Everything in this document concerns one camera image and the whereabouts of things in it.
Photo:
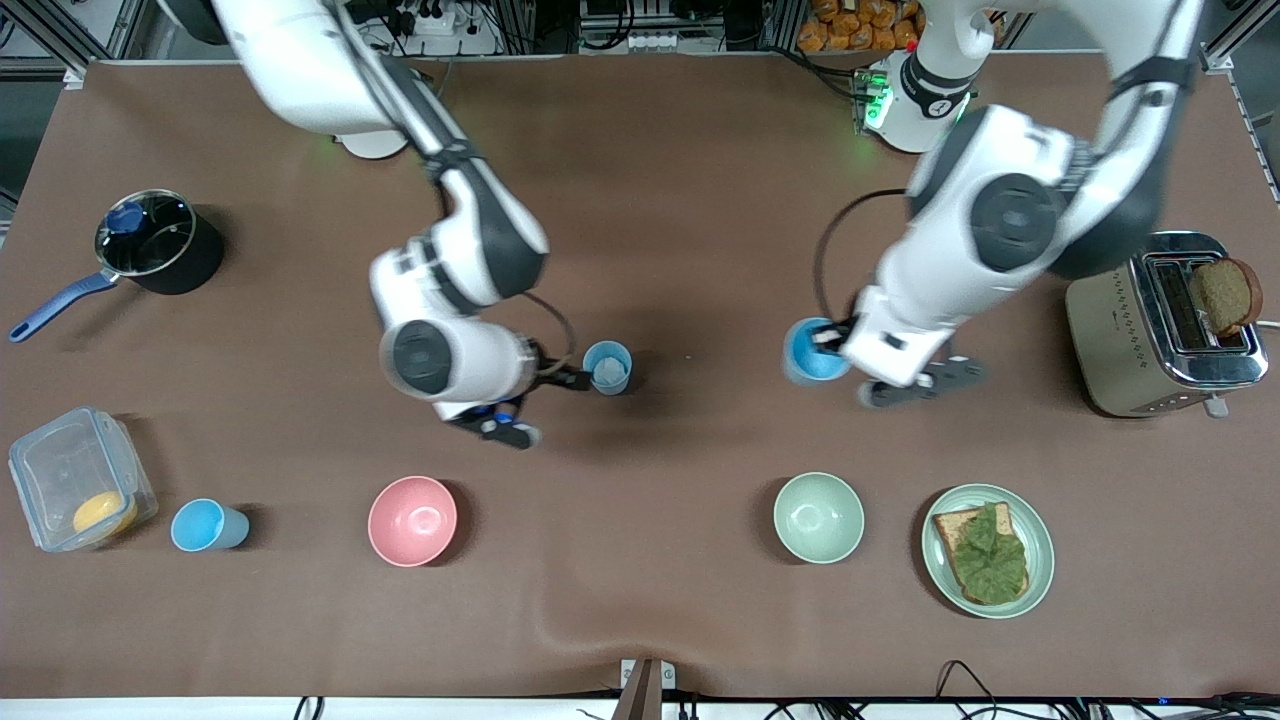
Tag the orange round food piece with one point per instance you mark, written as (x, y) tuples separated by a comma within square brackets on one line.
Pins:
[(103, 513)]

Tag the brown bread slice with lettuce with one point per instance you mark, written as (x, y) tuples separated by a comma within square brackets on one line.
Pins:
[(948, 530)]

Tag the metal stand bracket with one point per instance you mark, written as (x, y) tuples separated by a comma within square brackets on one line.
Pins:
[(645, 685)]

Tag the metal table corner bracket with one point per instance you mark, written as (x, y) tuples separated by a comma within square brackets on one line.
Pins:
[(1215, 58), (75, 76)]

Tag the white power strip with plugs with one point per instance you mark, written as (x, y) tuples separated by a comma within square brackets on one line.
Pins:
[(440, 25)]

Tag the pink bowl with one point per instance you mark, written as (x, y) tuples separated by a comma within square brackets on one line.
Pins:
[(412, 520)]

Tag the beige chrome toaster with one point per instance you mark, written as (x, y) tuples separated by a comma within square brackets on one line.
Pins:
[(1110, 340)]

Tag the glass lid with blue knob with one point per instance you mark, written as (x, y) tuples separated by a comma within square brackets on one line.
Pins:
[(125, 217)]

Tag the small white socket strip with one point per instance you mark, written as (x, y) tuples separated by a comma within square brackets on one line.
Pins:
[(655, 41)]

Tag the pale green bowl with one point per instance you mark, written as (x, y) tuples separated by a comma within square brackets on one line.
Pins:
[(818, 517)]

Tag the clear plastic food container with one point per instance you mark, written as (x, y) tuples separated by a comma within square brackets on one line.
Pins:
[(60, 470)]

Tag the bread slice in toaster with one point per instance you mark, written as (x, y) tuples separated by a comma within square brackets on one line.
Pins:
[(1225, 295)]

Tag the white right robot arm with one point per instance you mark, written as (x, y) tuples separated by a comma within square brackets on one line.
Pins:
[(480, 240)]

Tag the blue plastic cup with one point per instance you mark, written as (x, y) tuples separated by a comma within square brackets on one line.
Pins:
[(600, 355), (805, 362), (200, 525)]

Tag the green lettuce leaf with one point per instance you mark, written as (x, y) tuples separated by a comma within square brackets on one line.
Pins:
[(993, 560)]

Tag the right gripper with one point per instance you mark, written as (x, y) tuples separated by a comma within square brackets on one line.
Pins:
[(549, 371)]

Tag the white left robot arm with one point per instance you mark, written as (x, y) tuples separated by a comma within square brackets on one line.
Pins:
[(1010, 220)]

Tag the pale green plate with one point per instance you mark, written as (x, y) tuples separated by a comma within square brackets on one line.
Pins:
[(1040, 545)]

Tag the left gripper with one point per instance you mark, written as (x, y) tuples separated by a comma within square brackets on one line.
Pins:
[(833, 339)]

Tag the bag of orange snacks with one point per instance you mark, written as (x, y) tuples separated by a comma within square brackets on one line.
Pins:
[(850, 30)]

